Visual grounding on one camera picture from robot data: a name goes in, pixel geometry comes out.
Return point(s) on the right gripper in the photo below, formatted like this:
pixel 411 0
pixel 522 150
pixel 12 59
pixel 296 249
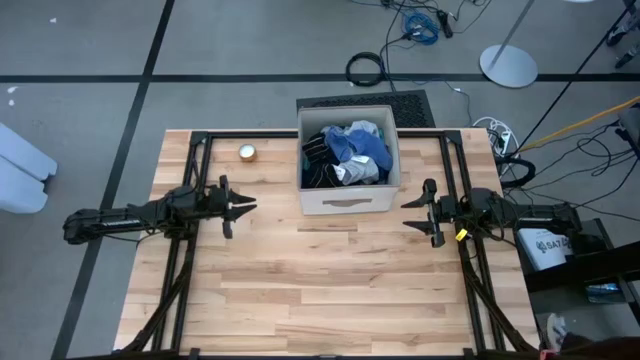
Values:
pixel 450 212

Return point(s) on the black striped sock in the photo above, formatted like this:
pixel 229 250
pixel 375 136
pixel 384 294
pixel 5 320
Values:
pixel 315 147

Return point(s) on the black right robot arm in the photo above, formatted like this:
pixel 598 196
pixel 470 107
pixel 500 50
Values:
pixel 530 215

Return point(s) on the white furniture piece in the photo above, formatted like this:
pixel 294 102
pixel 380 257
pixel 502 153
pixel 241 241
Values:
pixel 20 170

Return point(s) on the white printed booklet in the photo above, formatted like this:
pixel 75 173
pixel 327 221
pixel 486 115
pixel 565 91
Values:
pixel 547 250

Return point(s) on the grey plastic case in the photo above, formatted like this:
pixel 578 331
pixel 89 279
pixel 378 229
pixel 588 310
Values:
pixel 631 125

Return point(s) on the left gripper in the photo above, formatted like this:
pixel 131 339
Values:
pixel 215 204

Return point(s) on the small black box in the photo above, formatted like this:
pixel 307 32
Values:
pixel 590 245

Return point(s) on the black metal table frame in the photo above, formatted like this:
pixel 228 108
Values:
pixel 197 137

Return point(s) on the yellow tape marker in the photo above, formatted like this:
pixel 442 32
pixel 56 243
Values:
pixel 461 235

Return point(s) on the black cart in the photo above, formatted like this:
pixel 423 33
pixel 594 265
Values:
pixel 575 272

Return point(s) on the black perforated floor mat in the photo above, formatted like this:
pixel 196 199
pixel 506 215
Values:
pixel 410 107

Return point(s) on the black printed-waistband underwear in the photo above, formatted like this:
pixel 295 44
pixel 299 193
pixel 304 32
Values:
pixel 320 176

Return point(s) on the blue patterned packet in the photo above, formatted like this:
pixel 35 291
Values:
pixel 605 293

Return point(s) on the turquoise t-shirt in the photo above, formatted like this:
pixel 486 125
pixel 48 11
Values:
pixel 381 134

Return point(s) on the person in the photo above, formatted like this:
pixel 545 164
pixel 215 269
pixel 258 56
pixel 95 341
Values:
pixel 620 36
pixel 600 350

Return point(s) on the beige fabric storage box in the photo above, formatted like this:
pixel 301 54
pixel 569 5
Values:
pixel 310 200

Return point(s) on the grey round-base floor stand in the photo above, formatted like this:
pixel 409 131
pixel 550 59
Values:
pixel 507 67

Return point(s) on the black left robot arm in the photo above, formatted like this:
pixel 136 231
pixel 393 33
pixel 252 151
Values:
pixel 110 222

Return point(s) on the black power strip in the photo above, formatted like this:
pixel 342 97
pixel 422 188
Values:
pixel 445 24

